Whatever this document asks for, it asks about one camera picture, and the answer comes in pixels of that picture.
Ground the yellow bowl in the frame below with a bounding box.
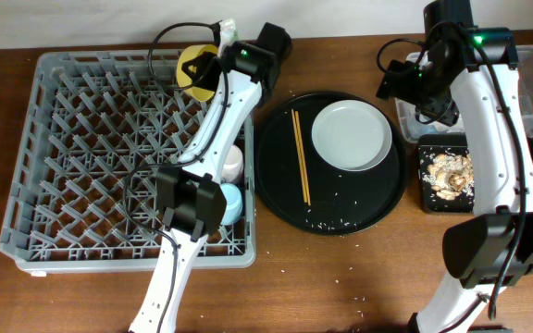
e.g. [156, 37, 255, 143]
[176, 44, 220, 102]

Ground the grey round plate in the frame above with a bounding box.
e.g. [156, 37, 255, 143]
[311, 100, 392, 172]

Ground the food scraps and rice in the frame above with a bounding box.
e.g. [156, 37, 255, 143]
[422, 153, 475, 201]

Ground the pink plastic cup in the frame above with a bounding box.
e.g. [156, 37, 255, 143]
[221, 144, 244, 184]

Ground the blue plastic cup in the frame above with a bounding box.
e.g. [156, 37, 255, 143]
[220, 183, 243, 226]

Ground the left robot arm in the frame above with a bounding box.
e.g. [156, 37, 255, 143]
[129, 19, 292, 333]

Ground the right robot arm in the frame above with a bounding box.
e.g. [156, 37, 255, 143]
[377, 0, 533, 332]

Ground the grey plastic dishwasher rack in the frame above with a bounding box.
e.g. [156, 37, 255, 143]
[0, 48, 257, 275]

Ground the black rectangular tray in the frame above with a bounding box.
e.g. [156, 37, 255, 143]
[416, 132, 533, 216]

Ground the round black tray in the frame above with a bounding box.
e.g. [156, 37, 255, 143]
[254, 92, 408, 235]

